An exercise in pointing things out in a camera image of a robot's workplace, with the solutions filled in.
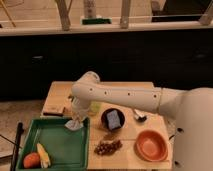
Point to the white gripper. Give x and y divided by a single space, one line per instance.
80 112

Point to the grey towel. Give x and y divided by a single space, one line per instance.
74 125

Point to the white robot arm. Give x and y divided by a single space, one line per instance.
192 110

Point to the green plastic tray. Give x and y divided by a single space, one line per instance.
68 150

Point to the light green cup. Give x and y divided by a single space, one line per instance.
94 108

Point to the black bowl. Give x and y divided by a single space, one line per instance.
104 120

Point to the blue sponge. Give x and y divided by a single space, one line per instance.
113 120

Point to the bunch of dark grapes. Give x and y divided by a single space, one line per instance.
107 148

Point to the black stand pole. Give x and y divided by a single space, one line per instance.
17 146

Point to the red tomato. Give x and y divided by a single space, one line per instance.
32 160

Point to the orange bowl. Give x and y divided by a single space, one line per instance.
151 146

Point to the green brush on ledge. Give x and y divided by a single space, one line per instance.
93 21

